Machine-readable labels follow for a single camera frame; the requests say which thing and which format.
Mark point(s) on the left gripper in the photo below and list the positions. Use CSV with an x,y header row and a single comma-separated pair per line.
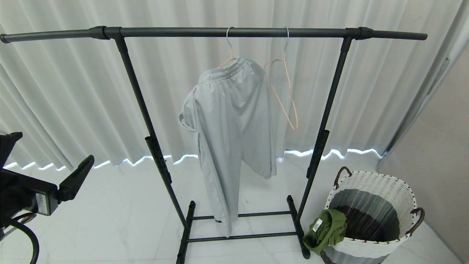
x,y
18,194

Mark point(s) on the pale grey trousers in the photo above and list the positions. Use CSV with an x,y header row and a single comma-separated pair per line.
x,y
227,128

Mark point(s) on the white laundry basket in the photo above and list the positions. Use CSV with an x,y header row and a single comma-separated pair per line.
x,y
373,187

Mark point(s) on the green garment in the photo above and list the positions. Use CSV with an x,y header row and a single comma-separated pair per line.
x,y
326,231

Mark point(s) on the black clothes rack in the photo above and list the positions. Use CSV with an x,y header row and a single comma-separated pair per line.
x,y
183,32

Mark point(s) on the pink clothes hanger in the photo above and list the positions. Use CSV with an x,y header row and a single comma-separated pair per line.
x,y
232,55
294,124

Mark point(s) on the white curtain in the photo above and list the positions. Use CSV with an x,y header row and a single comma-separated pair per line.
x,y
73,91

